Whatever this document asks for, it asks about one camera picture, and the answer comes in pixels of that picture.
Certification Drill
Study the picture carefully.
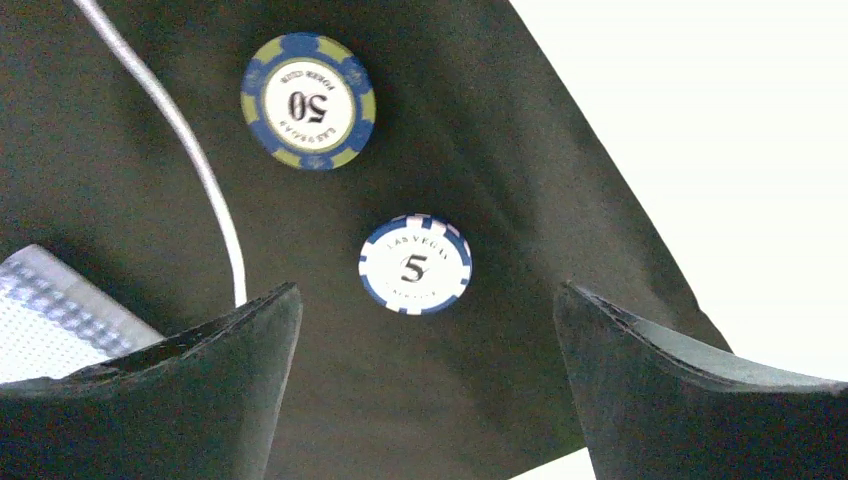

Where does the right gripper clear right finger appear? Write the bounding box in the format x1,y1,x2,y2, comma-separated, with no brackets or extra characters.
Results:
554,283,847,479

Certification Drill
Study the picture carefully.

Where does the right gripper clear left finger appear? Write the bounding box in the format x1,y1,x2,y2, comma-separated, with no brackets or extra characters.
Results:
1,283,302,479

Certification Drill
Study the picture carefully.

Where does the white blue chip back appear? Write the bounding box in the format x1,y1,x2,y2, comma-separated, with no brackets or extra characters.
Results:
358,213,473,316

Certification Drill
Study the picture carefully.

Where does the grey white poker chip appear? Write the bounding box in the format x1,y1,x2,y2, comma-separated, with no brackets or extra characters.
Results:
240,32,376,171

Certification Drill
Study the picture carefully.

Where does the blue playing card deck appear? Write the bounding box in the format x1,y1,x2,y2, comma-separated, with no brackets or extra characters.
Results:
1,245,164,384

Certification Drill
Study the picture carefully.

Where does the black poker table mat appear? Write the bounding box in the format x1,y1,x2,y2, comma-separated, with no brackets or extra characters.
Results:
1,1,728,479

